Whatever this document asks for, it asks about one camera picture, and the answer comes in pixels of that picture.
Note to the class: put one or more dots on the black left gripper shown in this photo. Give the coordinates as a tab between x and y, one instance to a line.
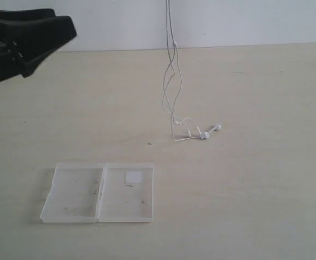
28	37

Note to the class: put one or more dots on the white paper label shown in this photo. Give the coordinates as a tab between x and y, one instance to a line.
133	177

